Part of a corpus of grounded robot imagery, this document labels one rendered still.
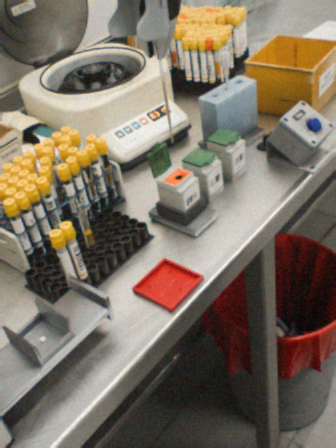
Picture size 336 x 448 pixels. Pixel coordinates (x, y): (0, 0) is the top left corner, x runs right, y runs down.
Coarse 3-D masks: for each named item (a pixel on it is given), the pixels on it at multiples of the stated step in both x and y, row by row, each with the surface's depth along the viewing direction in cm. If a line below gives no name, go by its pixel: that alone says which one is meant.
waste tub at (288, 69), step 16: (272, 48) 106; (288, 48) 107; (304, 48) 105; (320, 48) 103; (256, 64) 98; (272, 64) 108; (288, 64) 109; (304, 64) 107; (320, 64) 94; (256, 80) 100; (272, 80) 98; (288, 80) 96; (304, 80) 94; (320, 80) 96; (272, 96) 100; (288, 96) 98; (304, 96) 96; (320, 96) 99; (272, 112) 102; (288, 112) 100; (320, 112) 101
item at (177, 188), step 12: (180, 168) 79; (156, 180) 78; (168, 180) 77; (180, 180) 77; (192, 180) 77; (168, 192) 77; (180, 192) 76; (192, 192) 78; (168, 204) 79; (180, 204) 77; (192, 204) 79
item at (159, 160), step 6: (156, 144) 77; (162, 144) 78; (156, 150) 77; (162, 150) 78; (150, 156) 76; (156, 156) 77; (162, 156) 78; (168, 156) 79; (150, 162) 76; (156, 162) 77; (162, 162) 78; (168, 162) 79; (156, 168) 77; (162, 168) 78; (168, 168) 79; (156, 174) 78; (162, 174) 78
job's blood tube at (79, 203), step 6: (78, 198) 72; (78, 204) 71; (84, 204) 72; (78, 210) 72; (84, 210) 72; (78, 216) 73; (84, 216) 72; (84, 222) 73; (84, 228) 74; (90, 228) 74; (84, 234) 75; (90, 234) 75; (90, 240) 75; (90, 246) 76
